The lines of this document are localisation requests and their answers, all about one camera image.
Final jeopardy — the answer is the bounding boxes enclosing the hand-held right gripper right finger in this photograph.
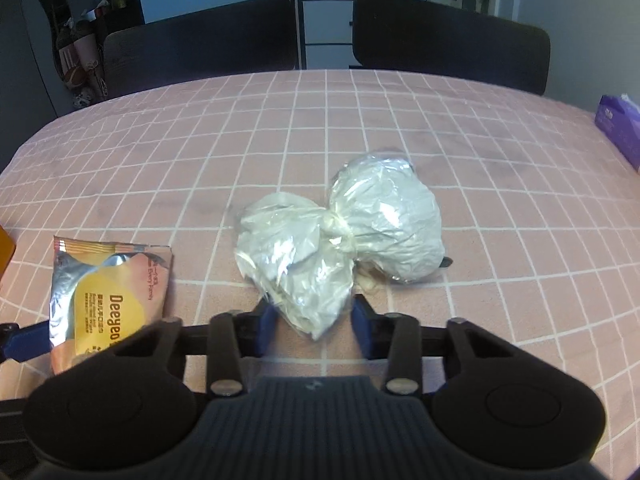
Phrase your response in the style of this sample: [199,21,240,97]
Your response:
[352,295,513,396]

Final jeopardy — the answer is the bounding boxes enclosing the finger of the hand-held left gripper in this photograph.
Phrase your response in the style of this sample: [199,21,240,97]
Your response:
[0,322,53,364]

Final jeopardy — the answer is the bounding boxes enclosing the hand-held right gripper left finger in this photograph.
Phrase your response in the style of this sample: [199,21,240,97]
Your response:
[115,301,278,396]

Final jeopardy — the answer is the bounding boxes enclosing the orange cardboard box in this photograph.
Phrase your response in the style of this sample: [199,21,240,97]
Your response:
[0,225,16,282]

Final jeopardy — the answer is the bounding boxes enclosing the orange foil snack packet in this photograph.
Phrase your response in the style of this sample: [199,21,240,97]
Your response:
[49,236,173,376]

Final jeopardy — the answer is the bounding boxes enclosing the knotted white plastic bag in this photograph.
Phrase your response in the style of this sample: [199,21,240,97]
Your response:
[234,152,446,342]

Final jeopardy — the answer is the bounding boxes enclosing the black chair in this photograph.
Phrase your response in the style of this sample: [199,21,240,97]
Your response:
[102,0,301,98]
[351,0,551,96]

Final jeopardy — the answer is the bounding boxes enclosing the cluttered dark shelf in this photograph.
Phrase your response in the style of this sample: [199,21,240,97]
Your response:
[35,0,146,108]

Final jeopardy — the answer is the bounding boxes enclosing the white cabinet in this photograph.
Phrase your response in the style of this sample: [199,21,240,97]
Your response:
[292,0,431,71]

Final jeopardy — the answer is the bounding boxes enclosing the purple tissue pack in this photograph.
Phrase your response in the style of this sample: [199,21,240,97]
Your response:
[594,94,640,171]

